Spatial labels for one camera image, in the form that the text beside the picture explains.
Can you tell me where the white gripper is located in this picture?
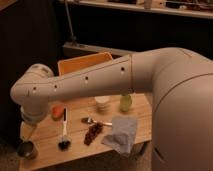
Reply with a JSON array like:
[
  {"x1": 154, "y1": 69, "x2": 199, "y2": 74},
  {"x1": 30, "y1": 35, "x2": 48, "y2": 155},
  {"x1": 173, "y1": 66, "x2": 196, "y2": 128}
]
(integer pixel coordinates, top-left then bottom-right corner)
[{"x1": 20, "y1": 106, "x2": 48, "y2": 141}]

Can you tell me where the dark metal cup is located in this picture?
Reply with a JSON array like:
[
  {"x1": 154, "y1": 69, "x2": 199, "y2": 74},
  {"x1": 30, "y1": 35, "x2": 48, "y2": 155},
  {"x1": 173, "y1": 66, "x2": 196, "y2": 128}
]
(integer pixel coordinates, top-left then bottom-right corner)
[{"x1": 17, "y1": 141, "x2": 38, "y2": 160}]

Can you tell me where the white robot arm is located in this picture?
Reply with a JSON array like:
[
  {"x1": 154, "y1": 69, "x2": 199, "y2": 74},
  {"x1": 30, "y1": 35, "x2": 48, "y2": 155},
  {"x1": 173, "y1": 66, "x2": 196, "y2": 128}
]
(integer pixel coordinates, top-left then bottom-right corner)
[{"x1": 10, "y1": 47, "x2": 213, "y2": 171}]

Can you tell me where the orange fruit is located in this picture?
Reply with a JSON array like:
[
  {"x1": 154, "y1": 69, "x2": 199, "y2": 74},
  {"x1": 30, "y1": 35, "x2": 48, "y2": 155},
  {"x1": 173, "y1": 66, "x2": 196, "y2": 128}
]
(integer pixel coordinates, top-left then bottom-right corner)
[{"x1": 51, "y1": 105, "x2": 64, "y2": 120}]

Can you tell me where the metal spoon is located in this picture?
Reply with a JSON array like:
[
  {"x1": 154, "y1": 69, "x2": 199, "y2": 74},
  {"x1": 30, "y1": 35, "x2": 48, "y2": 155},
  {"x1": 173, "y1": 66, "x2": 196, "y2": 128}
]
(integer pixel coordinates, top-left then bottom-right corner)
[{"x1": 81, "y1": 117, "x2": 112, "y2": 126}]

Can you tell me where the bunch of dark grapes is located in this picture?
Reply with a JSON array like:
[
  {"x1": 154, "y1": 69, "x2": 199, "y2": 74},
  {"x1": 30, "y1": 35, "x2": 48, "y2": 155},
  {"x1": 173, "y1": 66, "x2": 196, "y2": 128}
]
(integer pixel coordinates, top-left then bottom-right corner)
[{"x1": 84, "y1": 123, "x2": 103, "y2": 145}]

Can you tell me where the yellow plastic bin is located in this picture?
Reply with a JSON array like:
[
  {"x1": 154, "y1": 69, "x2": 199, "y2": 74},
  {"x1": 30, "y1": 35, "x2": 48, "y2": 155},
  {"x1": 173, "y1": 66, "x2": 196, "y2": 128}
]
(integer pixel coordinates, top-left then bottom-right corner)
[{"x1": 58, "y1": 52, "x2": 113, "y2": 75}]

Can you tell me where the white cup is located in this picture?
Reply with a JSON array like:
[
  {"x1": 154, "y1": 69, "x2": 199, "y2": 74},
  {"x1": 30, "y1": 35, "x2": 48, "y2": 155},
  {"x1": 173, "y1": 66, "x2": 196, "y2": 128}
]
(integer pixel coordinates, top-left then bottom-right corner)
[{"x1": 95, "y1": 96, "x2": 110, "y2": 112}]

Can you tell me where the wooden table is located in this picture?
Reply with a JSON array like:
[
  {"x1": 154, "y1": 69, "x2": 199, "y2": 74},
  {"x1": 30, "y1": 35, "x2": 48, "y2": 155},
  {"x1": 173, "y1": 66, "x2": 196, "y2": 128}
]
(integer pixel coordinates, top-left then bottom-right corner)
[{"x1": 20, "y1": 94, "x2": 152, "y2": 171}]

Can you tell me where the grey cloth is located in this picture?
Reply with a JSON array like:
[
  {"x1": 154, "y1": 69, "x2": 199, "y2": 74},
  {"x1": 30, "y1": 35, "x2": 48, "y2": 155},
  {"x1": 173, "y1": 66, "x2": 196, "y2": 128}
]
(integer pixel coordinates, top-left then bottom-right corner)
[{"x1": 101, "y1": 116, "x2": 138, "y2": 157}]

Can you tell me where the green cup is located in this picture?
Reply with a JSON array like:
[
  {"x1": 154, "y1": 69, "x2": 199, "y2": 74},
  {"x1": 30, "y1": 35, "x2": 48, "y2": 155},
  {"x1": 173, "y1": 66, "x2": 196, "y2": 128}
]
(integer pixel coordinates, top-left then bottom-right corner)
[{"x1": 120, "y1": 94, "x2": 132, "y2": 112}]

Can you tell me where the metal stand pole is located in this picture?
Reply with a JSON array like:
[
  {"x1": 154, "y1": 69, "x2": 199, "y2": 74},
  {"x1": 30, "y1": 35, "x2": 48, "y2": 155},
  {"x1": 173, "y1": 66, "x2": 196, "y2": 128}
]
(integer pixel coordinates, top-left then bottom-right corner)
[{"x1": 64, "y1": 0, "x2": 77, "y2": 45}]

